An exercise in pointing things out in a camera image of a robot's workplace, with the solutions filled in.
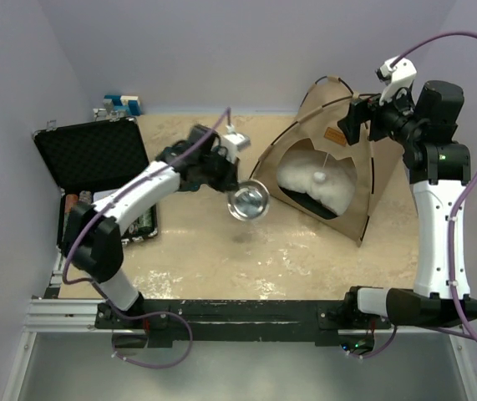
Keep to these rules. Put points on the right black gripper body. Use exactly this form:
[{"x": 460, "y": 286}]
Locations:
[{"x": 381, "y": 116}]

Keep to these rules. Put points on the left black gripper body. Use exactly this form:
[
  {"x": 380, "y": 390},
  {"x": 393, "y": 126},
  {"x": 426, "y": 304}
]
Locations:
[{"x": 217, "y": 170}]

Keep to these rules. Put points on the steel pet bowl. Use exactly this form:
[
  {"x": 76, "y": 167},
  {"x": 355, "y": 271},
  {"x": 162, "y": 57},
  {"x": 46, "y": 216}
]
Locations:
[{"x": 249, "y": 202}]

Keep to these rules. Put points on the beige patterned pet cushion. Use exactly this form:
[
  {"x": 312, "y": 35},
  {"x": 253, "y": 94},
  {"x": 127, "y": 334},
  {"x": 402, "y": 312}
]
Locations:
[{"x": 294, "y": 173}]

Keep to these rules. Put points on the black poker chip case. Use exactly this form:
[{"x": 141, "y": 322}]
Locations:
[{"x": 95, "y": 156}]

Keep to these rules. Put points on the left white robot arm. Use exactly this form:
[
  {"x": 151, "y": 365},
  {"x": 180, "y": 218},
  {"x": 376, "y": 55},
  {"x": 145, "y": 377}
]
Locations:
[{"x": 93, "y": 238}]

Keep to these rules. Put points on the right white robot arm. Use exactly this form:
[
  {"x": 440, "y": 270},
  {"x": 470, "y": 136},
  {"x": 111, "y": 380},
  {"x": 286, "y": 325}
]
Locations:
[{"x": 439, "y": 172}]

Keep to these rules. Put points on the white pompom tent toy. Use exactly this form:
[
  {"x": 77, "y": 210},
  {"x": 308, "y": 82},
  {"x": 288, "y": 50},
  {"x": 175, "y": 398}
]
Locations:
[{"x": 320, "y": 173}]

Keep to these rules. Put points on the blue and white box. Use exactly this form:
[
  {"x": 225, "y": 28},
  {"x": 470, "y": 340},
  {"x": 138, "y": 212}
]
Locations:
[{"x": 115, "y": 106}]

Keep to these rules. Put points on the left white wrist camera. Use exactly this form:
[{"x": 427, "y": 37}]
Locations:
[{"x": 233, "y": 142}]

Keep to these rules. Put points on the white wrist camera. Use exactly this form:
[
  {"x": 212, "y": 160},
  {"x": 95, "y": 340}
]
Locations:
[
  {"x": 399, "y": 76},
  {"x": 233, "y": 142}
]

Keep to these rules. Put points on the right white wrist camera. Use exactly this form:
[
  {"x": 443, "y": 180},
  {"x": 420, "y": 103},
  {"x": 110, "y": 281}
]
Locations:
[{"x": 399, "y": 76}]

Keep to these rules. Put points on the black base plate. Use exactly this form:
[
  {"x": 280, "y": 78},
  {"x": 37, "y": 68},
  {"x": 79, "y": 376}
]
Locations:
[{"x": 238, "y": 321}]

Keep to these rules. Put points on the aluminium frame rail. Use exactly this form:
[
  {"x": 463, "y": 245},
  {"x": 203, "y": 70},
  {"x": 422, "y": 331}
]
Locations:
[{"x": 63, "y": 356}]

